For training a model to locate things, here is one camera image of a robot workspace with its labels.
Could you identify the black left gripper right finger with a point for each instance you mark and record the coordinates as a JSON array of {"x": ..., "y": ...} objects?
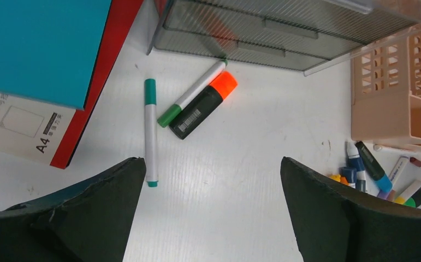
[{"x": 334, "y": 222}]

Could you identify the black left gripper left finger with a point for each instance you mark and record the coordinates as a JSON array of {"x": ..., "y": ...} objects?
[{"x": 87, "y": 221}]

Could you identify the red folder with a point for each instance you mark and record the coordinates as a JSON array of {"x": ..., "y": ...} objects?
[{"x": 49, "y": 133}]

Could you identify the teal blue folder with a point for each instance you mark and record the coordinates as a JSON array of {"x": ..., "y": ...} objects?
[{"x": 49, "y": 49}]

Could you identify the orange red marker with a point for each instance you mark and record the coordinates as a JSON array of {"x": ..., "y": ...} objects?
[{"x": 344, "y": 181}]

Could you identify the black highlighter blue cap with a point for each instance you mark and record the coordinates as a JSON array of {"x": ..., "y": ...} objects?
[{"x": 374, "y": 169}]

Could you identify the white marker yellow cap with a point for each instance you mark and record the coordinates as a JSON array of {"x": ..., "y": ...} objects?
[{"x": 408, "y": 192}]

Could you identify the thin white pen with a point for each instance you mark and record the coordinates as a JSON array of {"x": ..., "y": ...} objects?
[{"x": 381, "y": 148}]

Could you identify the black highlighter green cap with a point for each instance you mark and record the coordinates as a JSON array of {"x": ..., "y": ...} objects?
[{"x": 414, "y": 200}]

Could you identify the white marker green cap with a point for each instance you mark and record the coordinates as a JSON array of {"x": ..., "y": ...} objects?
[{"x": 165, "y": 119}]

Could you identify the black highlighter orange cap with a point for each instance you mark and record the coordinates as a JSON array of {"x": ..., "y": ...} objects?
[{"x": 203, "y": 105}]

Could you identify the peach plastic file rack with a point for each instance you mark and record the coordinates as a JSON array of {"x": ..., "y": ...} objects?
[{"x": 386, "y": 91}]

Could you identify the white marker teal cap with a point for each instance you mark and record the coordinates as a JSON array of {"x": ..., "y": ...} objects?
[{"x": 150, "y": 124}]

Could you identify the clear grey drawer organizer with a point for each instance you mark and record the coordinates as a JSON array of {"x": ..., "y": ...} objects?
[{"x": 293, "y": 35}]

